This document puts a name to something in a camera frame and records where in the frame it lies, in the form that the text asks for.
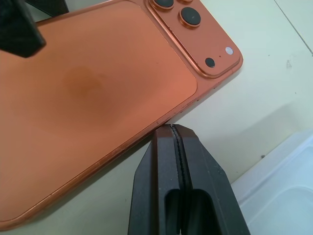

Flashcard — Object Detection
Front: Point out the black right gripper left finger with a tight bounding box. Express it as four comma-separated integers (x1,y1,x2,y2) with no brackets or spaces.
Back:
128,124,188,235

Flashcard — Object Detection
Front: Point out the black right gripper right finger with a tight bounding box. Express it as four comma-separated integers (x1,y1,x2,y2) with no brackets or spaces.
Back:
172,124,252,235

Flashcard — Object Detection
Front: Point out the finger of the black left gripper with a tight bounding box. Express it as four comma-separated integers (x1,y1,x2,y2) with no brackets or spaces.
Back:
25,0,70,18
0,0,47,59

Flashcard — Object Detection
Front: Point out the orange smartphone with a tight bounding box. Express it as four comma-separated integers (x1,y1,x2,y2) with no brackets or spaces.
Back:
0,0,244,231

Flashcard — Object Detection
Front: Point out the clear plastic container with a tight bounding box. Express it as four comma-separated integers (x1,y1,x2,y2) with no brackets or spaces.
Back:
230,129,313,235

